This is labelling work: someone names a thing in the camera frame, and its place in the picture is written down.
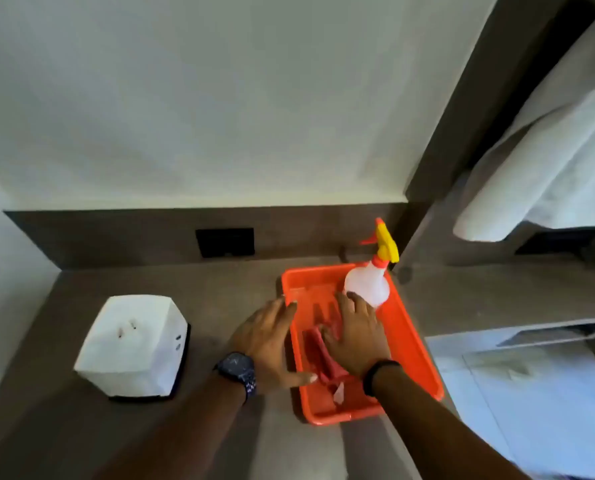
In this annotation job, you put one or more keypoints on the person's left hand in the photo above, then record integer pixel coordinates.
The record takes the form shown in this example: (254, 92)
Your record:
(262, 347)

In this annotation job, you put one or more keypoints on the person's right hand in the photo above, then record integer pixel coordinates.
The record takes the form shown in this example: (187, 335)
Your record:
(360, 342)

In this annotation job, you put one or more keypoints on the person's right thumb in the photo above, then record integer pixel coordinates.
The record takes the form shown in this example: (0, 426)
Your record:
(329, 339)

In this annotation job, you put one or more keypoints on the person's left thumb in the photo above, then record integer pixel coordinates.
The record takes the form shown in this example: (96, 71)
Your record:
(301, 379)

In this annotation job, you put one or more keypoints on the red cloth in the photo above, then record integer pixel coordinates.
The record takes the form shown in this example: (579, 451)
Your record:
(322, 362)

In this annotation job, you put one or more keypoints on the person's right forearm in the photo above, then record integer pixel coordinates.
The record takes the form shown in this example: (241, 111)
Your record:
(437, 429)

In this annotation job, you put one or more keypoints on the person's left forearm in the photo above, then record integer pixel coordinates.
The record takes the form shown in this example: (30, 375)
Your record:
(187, 434)

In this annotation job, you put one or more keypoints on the black wristband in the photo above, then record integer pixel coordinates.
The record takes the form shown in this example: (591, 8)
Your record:
(377, 370)

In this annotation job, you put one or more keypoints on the dark wristwatch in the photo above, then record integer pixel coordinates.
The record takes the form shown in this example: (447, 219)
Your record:
(237, 370)

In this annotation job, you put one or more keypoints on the white spray bottle yellow trigger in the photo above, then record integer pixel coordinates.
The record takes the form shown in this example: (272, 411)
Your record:
(368, 284)

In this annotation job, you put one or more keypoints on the orange plastic tray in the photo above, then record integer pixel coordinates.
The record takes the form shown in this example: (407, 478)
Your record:
(407, 344)

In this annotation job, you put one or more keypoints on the white tissue box black base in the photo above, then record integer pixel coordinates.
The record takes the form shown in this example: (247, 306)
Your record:
(132, 344)

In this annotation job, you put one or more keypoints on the white ceramic fixture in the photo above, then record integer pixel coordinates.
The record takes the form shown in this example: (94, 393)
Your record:
(537, 404)

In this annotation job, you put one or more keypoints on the white towel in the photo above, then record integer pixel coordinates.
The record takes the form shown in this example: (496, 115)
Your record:
(557, 159)

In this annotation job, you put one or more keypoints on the black wall socket plate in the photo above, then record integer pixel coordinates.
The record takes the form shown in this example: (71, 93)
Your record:
(225, 242)

